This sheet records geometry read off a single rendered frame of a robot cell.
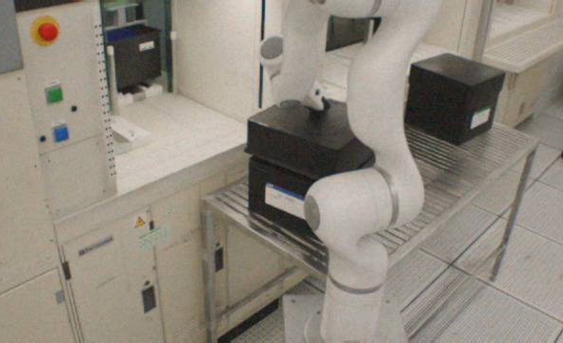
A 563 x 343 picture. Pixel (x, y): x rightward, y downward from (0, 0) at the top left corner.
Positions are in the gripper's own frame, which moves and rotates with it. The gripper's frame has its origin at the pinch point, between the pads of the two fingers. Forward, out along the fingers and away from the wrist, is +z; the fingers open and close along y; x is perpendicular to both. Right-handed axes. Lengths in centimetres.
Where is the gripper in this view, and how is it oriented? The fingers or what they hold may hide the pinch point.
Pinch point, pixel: (316, 109)
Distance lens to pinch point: 151.1
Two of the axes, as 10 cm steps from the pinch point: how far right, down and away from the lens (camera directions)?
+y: -8.2, -3.2, 4.8
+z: 3.7, 3.4, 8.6
